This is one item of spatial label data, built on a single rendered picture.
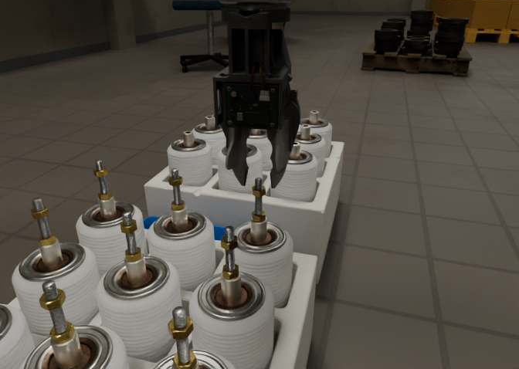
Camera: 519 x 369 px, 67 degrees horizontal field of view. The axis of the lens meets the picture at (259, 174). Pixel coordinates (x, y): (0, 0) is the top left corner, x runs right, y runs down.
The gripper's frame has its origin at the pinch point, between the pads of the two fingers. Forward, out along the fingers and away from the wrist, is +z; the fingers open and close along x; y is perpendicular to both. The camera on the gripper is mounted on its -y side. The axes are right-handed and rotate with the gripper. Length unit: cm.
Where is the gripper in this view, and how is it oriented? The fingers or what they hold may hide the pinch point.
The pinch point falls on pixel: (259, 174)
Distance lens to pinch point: 50.9
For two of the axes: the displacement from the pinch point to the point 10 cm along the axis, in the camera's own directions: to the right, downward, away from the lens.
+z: 0.0, 9.1, 4.2
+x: 9.9, 0.7, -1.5
